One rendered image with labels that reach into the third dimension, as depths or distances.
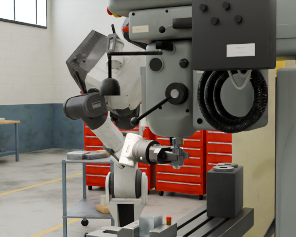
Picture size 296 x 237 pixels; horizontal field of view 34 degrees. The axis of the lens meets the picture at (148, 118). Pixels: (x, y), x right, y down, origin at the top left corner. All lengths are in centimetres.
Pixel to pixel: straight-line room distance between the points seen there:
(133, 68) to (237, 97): 67
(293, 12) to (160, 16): 41
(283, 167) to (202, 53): 40
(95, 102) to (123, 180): 53
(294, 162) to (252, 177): 204
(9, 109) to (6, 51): 138
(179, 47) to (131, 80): 50
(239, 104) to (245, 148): 194
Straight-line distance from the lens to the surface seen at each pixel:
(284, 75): 140
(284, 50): 146
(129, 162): 181
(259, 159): 338
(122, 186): 235
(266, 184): 340
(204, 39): 125
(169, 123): 159
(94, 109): 196
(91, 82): 203
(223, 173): 204
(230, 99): 148
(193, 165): 665
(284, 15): 147
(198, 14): 126
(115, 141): 205
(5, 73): 1199
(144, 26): 161
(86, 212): 484
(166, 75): 159
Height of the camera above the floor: 146
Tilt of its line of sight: 3 degrees down
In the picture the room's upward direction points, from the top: straight up
